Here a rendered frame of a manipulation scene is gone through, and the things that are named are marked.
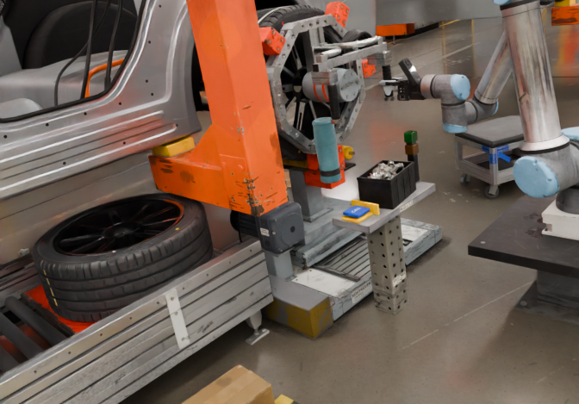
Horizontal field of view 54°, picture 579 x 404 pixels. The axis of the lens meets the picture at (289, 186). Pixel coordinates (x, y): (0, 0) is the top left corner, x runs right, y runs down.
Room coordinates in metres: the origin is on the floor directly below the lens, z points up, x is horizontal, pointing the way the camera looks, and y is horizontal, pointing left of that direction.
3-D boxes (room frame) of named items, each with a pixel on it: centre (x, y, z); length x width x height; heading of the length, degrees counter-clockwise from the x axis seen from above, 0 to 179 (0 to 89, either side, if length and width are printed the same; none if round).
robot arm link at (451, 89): (2.09, -0.66, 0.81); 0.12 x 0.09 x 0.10; 41
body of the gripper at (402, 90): (2.22, -0.55, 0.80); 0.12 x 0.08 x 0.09; 41
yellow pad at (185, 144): (2.34, 0.46, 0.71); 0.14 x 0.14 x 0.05; 41
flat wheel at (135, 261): (2.05, 0.67, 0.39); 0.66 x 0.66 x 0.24
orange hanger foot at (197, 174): (2.21, 0.34, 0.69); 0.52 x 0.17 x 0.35; 41
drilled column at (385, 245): (1.95, -0.33, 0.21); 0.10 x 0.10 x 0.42; 41
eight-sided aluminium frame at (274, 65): (2.37, -0.19, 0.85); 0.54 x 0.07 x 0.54; 131
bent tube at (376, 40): (2.35, -0.34, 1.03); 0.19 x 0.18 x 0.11; 41
